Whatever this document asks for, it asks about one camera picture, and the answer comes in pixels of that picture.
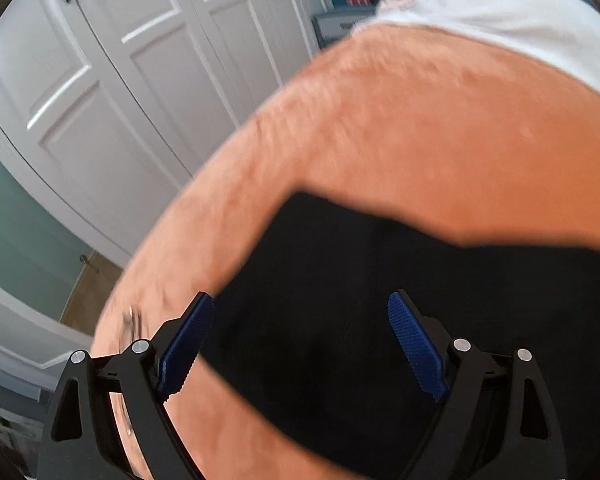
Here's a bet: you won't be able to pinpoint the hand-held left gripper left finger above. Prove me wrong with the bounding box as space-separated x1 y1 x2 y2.
37 291 215 480

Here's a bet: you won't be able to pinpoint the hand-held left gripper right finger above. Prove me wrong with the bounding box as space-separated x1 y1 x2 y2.
389 290 567 480

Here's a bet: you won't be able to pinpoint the black pants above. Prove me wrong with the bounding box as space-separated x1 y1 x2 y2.
190 191 600 480

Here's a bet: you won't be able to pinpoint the orange blanket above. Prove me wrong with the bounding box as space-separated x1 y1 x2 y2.
87 24 600 480

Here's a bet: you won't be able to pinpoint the white panelled wardrobe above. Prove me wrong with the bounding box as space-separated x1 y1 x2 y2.
0 0 331 266

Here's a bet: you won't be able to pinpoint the grey box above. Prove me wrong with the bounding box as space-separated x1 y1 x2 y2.
312 7 376 49

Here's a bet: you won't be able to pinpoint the white lace-trimmed sheet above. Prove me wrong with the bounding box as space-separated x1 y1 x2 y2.
350 0 600 108

